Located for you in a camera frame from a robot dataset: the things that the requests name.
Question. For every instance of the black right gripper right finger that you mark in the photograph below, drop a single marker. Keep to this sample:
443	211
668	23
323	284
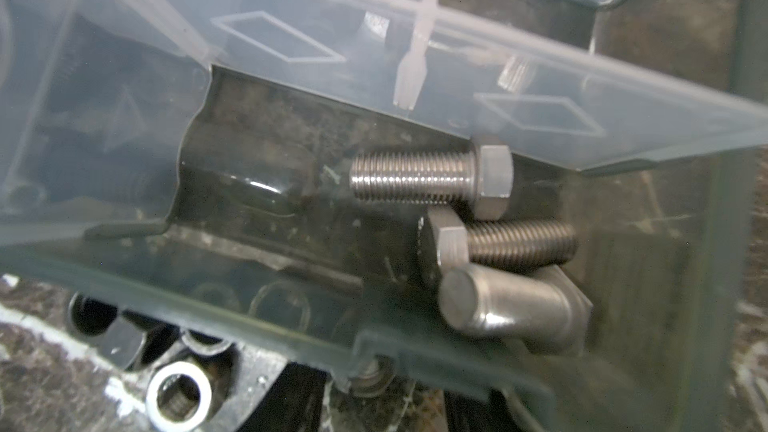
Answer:
470	415

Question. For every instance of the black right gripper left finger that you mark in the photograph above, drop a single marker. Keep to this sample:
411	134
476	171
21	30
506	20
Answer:
293	403

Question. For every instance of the silver hex bolt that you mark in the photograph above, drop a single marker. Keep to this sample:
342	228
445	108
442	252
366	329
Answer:
445	241
545	309
482	177

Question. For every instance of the silver hex nut on table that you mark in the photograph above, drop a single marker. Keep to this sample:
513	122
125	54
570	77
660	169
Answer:
179	396

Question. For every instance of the silver hex bolt on table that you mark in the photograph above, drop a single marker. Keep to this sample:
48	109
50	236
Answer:
445	241

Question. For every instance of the clear plastic organizer box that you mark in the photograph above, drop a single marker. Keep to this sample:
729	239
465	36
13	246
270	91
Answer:
293	214

